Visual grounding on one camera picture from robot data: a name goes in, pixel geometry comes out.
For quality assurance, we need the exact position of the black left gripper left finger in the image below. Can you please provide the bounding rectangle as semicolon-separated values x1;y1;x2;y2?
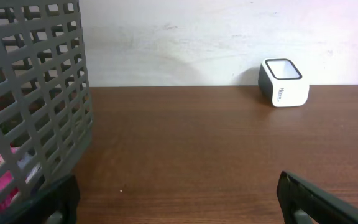
0;174;80;223

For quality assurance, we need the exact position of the grey plastic mesh basket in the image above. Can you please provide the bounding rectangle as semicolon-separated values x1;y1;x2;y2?
0;0;93;212

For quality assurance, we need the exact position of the white barcode scanner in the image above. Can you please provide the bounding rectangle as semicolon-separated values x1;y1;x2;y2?
258;58;310;108

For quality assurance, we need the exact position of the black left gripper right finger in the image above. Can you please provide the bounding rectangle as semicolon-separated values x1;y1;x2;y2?
277;171;358;223

